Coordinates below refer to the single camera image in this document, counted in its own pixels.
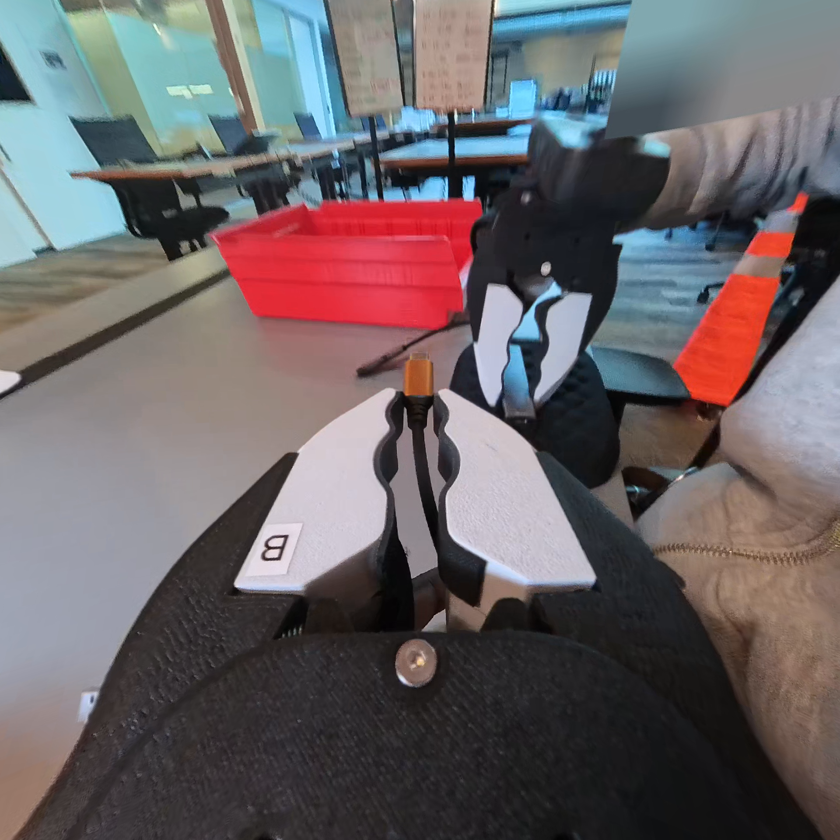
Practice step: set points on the red plastic bin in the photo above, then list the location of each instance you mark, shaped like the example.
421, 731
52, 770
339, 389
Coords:
341, 282

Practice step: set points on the black office chair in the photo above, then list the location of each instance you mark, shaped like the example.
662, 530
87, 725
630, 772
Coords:
151, 197

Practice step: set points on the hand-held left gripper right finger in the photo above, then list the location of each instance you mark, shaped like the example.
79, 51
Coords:
512, 505

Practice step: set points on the person's right forearm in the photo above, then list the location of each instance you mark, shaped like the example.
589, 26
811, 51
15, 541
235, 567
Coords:
741, 164

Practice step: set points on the grey usb hub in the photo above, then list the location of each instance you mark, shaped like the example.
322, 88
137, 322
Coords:
518, 387

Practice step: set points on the black mesh pad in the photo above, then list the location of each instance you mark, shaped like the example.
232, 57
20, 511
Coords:
577, 433

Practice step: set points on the orange traffic cone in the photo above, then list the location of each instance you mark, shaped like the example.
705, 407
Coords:
735, 328

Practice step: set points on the wooden top desk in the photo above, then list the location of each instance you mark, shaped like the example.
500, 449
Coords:
197, 167

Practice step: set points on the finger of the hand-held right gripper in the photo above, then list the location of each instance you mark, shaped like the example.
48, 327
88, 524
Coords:
495, 334
564, 334

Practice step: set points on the handwritten whiteboard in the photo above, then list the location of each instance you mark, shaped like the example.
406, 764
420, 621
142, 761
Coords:
453, 59
367, 59

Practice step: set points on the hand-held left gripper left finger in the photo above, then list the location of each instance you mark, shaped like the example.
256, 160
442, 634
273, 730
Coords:
328, 499

